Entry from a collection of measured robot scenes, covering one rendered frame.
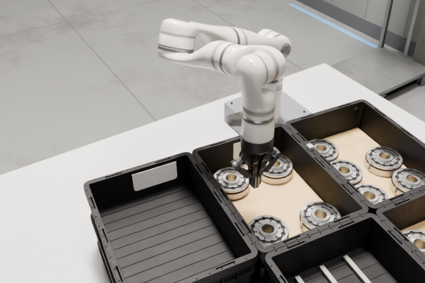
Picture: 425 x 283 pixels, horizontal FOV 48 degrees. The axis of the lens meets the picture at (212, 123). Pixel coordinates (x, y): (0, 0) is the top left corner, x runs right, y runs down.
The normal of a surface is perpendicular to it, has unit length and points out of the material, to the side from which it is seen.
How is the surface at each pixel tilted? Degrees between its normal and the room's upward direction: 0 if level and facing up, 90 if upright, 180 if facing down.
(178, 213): 0
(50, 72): 0
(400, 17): 90
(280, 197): 0
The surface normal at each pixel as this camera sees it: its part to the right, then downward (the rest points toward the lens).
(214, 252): -0.02, -0.81
